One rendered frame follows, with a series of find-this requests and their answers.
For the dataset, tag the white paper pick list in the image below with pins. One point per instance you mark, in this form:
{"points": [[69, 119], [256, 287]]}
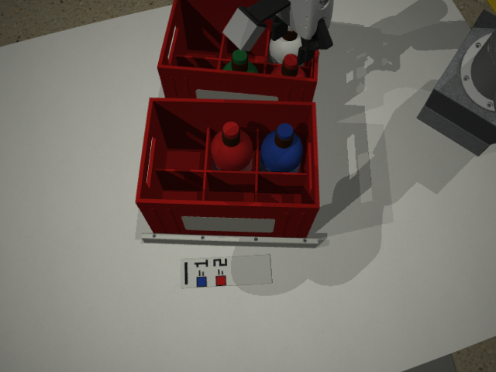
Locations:
{"points": [[225, 271]]}

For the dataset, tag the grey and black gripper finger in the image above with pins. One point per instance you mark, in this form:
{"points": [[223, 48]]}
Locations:
{"points": [[279, 28], [321, 40]]}

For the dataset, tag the dark blue bottle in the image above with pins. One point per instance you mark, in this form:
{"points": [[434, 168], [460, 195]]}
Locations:
{"points": [[280, 152]]}

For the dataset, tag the green bottle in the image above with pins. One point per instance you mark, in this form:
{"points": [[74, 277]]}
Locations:
{"points": [[240, 63]]}

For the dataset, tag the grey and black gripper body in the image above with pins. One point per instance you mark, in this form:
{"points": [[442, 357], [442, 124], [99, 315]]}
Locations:
{"points": [[303, 15]]}

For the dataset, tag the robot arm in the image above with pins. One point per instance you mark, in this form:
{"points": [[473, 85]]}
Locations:
{"points": [[247, 24]]}

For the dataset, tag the red crate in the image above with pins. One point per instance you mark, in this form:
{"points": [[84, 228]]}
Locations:
{"points": [[199, 25], [172, 200]]}

